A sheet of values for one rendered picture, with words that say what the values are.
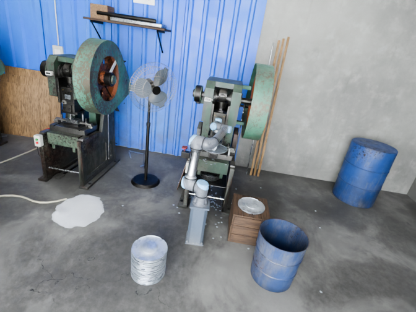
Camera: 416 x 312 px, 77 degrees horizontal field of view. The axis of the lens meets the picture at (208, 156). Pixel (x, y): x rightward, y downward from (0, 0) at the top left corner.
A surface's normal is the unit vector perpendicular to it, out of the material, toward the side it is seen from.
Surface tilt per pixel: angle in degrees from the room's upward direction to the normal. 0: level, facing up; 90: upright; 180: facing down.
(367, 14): 90
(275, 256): 92
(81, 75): 80
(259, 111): 88
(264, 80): 46
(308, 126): 90
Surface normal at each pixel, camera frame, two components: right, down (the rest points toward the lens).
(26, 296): 0.14, -0.90
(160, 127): -0.10, 0.39
